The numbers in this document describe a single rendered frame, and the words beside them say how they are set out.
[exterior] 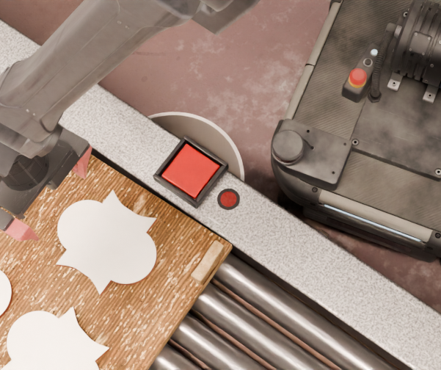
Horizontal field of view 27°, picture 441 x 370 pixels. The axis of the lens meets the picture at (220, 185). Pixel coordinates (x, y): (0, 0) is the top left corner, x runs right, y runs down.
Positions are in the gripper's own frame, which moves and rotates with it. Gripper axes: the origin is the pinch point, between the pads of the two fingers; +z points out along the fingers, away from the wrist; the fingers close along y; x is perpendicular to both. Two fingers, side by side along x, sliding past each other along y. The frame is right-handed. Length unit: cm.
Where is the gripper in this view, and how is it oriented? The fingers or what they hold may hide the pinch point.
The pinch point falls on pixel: (56, 203)
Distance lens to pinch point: 115.5
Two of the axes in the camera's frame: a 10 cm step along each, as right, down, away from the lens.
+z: 2.3, 4.6, 8.6
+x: 8.0, 4.2, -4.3
